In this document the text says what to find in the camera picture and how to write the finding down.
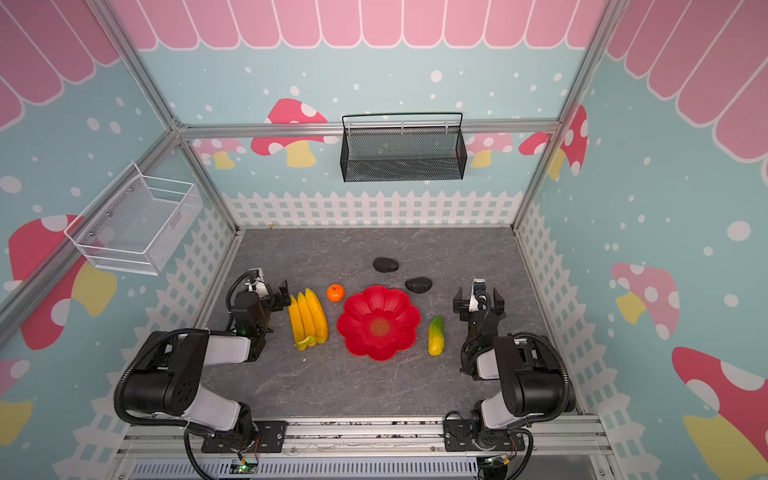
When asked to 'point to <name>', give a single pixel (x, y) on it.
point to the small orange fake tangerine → (335, 293)
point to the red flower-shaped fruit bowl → (379, 323)
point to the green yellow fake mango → (436, 337)
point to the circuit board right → (500, 462)
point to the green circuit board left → (245, 466)
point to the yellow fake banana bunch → (308, 320)
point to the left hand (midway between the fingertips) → (272, 286)
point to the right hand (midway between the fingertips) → (478, 288)
